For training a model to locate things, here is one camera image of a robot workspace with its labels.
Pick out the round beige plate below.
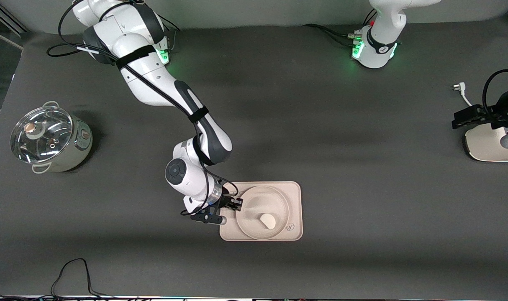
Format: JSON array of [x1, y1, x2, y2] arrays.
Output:
[[236, 186, 290, 240]]

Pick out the beige rabbit print tray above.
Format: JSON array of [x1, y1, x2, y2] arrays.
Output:
[[219, 181, 303, 242]]

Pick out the cream toaster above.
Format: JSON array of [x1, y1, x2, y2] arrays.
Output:
[[463, 125, 508, 163]]

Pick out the cream electric cooking pot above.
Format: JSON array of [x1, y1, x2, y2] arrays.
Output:
[[10, 101, 93, 174]]

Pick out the dark grey table mat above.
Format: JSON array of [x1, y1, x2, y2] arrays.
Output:
[[0, 17, 508, 299]]

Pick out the glass pot lid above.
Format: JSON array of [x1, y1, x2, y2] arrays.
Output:
[[10, 107, 74, 163]]

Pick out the white toaster power cord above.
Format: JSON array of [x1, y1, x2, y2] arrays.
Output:
[[452, 82, 474, 107]]

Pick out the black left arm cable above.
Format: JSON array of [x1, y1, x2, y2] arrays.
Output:
[[483, 69, 508, 117]]

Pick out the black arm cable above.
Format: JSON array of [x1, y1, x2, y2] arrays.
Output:
[[47, 0, 239, 216], [483, 69, 508, 117]]

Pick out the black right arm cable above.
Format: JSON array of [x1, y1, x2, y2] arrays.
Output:
[[47, 0, 239, 216]]

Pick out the thin black loose cable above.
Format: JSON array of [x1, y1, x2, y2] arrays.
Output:
[[0, 258, 114, 301]]

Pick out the black left base cables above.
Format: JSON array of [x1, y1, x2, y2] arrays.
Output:
[[302, 9, 378, 46]]

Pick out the black base cables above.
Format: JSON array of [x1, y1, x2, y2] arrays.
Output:
[[302, 9, 378, 46], [157, 15, 182, 53]]

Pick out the black right base cables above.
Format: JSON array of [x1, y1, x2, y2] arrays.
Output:
[[157, 15, 182, 53]]

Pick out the aluminium frame rail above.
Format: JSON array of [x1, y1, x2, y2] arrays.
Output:
[[0, 0, 28, 36]]

